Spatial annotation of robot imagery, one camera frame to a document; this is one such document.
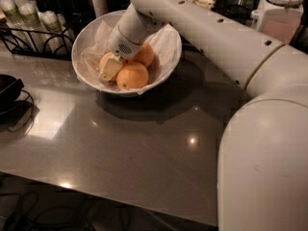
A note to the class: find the black wire basket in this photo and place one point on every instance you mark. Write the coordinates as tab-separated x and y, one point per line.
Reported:
237	13

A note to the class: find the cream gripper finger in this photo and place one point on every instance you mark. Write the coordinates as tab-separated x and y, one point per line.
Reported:
109	68

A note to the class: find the orange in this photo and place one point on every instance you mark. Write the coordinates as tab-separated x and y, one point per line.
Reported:
132	76
103	61
145	55

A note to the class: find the cream packet stack right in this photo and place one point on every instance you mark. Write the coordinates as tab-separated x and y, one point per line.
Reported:
207	4

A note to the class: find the black wire cup rack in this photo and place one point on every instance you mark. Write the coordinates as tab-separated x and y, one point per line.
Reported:
43	44

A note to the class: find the white rounded gripper body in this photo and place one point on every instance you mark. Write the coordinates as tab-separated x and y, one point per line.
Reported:
122	46

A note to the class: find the paper cup stack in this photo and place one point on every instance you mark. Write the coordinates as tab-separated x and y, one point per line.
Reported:
53	23
32	23
12	14

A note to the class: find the translucent plastic bowl liner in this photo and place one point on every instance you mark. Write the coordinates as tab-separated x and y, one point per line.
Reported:
96	39

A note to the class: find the middle paper cup stack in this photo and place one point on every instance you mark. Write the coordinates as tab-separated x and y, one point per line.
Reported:
32	23

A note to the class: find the black pan on stand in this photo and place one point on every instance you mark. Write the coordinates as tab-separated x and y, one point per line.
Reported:
16	105

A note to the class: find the white appliance with lid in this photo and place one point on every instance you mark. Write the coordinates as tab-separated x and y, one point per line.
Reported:
278	19

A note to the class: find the right paper cup stack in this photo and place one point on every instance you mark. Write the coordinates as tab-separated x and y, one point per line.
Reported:
53	23

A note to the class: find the left paper cup stack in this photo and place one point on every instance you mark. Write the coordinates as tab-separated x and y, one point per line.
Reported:
12	14

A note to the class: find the black condiment shelf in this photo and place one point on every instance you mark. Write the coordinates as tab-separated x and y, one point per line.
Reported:
190	20

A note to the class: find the white cylindrical container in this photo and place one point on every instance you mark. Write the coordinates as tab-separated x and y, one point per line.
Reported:
97	0

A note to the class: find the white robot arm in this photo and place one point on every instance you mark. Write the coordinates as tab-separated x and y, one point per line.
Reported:
263	154

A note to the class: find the white bowl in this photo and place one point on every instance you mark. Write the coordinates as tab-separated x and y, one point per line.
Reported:
86	39

